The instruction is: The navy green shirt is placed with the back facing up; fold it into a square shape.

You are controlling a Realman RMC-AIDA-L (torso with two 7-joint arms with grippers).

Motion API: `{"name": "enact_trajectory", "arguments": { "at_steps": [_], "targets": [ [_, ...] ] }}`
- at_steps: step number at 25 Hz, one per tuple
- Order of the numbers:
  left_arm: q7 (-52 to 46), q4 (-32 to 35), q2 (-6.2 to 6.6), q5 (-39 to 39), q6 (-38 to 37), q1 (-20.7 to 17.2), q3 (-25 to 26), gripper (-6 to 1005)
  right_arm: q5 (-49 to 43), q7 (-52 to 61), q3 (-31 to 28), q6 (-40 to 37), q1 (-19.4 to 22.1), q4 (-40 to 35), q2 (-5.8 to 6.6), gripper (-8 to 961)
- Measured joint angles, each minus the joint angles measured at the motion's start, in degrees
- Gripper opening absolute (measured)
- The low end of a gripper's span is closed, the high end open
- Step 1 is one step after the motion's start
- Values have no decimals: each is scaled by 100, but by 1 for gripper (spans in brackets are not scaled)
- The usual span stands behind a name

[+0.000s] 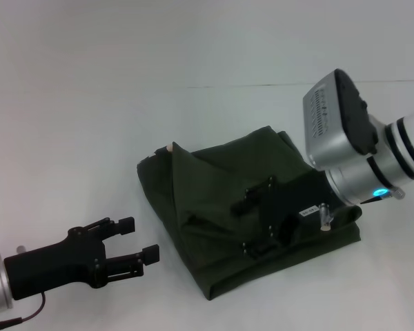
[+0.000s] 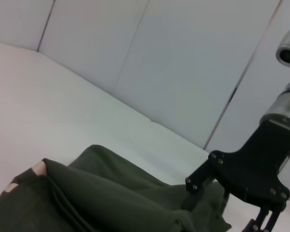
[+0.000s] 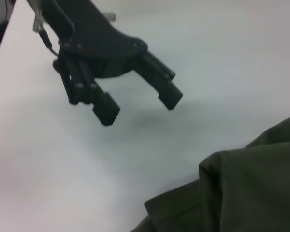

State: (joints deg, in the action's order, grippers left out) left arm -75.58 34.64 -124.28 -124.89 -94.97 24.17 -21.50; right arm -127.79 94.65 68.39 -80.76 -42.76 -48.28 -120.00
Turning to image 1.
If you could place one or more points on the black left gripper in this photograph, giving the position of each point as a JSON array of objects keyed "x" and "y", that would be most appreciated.
[{"x": 55, "y": 265}]

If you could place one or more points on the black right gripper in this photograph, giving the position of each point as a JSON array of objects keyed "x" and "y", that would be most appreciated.
[{"x": 296, "y": 196}]

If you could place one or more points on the dark green shirt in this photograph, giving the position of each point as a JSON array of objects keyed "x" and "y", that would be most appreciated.
[{"x": 210, "y": 207}]

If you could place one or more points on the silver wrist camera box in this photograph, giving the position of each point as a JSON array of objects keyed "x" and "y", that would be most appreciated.
[{"x": 327, "y": 138}]

